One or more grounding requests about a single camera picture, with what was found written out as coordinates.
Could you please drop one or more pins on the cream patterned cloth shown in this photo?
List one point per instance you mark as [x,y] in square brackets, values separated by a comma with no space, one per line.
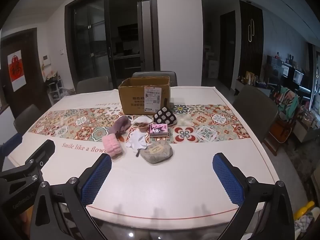
[140,118]

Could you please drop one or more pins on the yellow paper bag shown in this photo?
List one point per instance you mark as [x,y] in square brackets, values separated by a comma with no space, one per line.
[250,77]

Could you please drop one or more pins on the pink fluffy cloth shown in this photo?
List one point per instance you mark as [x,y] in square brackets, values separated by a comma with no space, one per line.
[112,146]

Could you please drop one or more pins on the dark hallway door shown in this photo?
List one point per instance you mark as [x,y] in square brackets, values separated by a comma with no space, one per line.
[227,50]

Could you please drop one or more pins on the checked cloth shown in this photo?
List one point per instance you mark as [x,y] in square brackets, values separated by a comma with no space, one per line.
[302,223]

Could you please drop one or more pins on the white looped wall ornament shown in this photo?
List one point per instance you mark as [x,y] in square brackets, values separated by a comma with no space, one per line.
[251,30]

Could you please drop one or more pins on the grey dining chair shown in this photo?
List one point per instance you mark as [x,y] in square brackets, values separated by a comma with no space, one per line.
[255,110]
[26,120]
[92,85]
[155,75]

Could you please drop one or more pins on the red and white door poster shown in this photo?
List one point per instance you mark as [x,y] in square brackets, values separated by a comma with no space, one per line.
[16,70]

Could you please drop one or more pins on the mauve fuzzy cloth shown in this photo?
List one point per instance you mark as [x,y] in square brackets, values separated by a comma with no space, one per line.
[121,125]

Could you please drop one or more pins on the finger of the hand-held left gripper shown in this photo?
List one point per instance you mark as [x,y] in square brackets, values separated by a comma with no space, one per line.
[11,142]
[42,152]

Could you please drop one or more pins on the grey fabric pouch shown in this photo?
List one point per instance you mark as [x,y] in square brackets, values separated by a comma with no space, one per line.
[156,152]

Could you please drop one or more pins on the white low sideboard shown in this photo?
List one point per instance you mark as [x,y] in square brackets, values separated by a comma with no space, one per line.
[241,85]

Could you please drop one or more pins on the pink cartoon-print box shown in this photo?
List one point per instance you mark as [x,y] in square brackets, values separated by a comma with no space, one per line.
[158,130]

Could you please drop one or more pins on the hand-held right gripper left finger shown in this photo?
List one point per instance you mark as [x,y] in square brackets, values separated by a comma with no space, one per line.
[96,180]

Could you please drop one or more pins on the small dark object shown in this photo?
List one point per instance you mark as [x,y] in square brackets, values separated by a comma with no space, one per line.
[137,153]

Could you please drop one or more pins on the stack of white boxes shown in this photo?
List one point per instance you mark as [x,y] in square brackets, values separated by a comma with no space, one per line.
[211,65]

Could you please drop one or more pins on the pile of colourful clothes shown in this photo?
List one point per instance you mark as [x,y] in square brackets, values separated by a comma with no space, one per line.
[287,102]

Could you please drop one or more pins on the white shoe rack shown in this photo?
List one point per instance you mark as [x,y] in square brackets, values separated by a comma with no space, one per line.
[53,90]

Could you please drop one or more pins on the cardboard box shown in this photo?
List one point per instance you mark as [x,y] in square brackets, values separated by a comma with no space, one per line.
[135,100]

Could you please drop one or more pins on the dark-framed sliding glass door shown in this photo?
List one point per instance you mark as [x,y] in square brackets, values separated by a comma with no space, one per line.
[87,42]

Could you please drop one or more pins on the dark wooden door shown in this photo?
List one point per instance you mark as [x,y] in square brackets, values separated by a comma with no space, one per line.
[32,85]

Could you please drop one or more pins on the yellow plastic toy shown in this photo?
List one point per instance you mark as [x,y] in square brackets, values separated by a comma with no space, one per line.
[302,211]

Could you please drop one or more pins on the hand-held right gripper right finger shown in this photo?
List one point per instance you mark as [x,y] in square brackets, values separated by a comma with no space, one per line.
[228,180]

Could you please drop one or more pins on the dark slatted wall panel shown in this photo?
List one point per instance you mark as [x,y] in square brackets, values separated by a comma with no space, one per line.
[258,55]

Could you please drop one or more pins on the white tile-patterned tablecloth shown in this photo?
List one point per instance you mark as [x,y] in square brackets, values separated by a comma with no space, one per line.
[175,180]

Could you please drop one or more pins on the silver refrigerator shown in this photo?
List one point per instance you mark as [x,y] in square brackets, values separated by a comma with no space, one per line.
[145,35]

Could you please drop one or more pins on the white intercom panel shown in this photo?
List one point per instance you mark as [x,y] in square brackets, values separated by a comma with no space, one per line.
[46,60]

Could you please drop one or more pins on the white cloth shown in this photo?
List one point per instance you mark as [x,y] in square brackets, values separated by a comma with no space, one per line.
[136,140]

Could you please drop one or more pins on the black media cabinet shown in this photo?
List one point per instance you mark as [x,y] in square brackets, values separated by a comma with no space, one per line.
[290,80]

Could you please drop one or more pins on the black white-patterned pouch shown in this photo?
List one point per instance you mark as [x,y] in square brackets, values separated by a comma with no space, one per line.
[165,116]

